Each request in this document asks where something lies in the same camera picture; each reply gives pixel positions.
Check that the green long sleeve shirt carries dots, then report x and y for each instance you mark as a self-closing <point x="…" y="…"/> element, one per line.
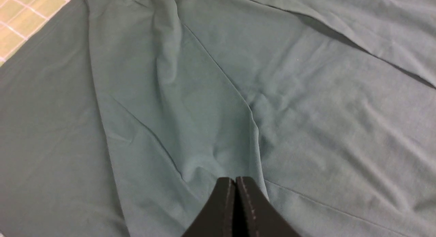
<point x="119" y="116"/>

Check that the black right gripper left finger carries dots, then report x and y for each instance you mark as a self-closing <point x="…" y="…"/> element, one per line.
<point x="216" y="217"/>

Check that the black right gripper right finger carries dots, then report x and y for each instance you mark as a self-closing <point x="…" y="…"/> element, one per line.
<point x="262" y="220"/>

